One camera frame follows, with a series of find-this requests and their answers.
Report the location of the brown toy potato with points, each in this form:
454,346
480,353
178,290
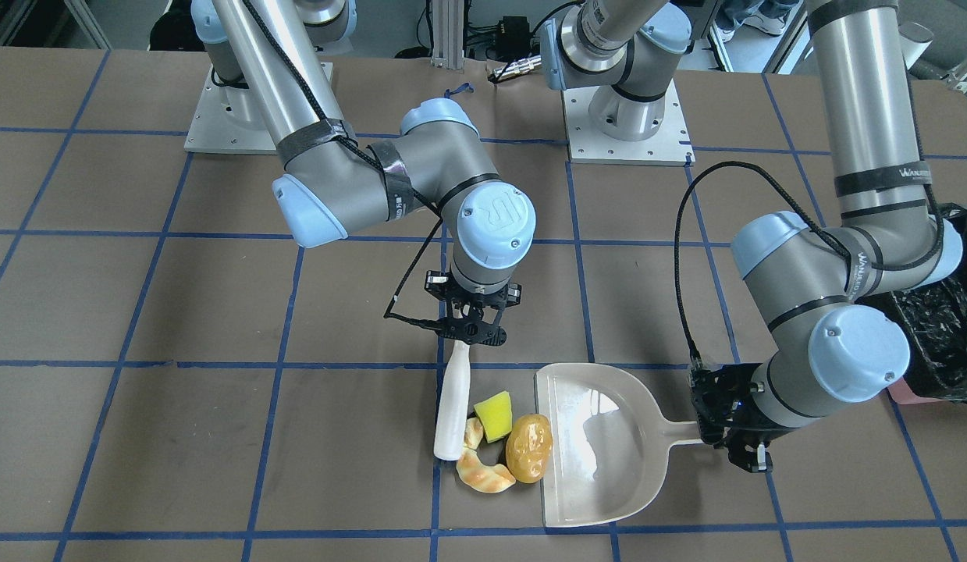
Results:
528,447

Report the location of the aluminium frame post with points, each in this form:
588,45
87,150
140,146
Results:
447,29

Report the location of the yellow sponge piece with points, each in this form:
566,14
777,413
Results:
496,415

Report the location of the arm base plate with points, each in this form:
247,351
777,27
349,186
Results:
606,128
227,121

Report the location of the black lined trash bin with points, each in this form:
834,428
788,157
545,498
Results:
934,320

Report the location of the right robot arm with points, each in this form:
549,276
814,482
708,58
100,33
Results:
266,54

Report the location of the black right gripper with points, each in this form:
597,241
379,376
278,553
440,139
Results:
437,282

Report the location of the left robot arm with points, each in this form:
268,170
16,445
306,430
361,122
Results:
806,280

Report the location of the beige dustpan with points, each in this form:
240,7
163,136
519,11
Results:
611,443

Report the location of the toy croissant piece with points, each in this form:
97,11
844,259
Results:
472,472

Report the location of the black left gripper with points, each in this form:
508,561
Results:
734,407

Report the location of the white hand brush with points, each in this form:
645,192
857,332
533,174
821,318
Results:
453,404

